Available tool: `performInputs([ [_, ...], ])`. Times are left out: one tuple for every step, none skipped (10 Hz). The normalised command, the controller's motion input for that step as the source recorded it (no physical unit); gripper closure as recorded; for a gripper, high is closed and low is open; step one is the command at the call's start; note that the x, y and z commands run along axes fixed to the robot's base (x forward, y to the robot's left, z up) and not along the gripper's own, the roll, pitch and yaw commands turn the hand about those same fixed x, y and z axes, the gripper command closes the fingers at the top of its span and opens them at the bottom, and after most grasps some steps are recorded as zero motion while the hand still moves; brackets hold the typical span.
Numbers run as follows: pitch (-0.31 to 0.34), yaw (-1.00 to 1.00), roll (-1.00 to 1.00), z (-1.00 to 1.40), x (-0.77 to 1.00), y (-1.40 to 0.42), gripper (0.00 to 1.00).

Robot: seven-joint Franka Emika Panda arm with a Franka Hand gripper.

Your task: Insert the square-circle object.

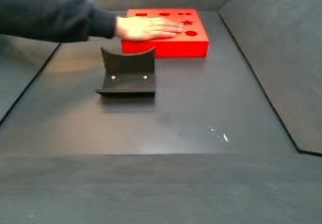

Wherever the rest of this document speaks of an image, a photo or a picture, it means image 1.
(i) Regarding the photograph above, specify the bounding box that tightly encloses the black curved holder stand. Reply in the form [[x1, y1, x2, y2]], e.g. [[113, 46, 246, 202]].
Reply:
[[97, 48, 157, 96]]

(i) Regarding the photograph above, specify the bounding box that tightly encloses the red shape-sorter block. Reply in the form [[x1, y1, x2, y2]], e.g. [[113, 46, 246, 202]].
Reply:
[[122, 8, 209, 58]]

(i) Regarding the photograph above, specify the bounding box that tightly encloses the dark blue sleeved forearm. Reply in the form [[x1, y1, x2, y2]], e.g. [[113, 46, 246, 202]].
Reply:
[[0, 0, 117, 42]]

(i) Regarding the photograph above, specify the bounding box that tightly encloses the bare human hand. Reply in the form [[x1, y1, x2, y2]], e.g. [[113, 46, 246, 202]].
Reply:
[[116, 17, 184, 41]]

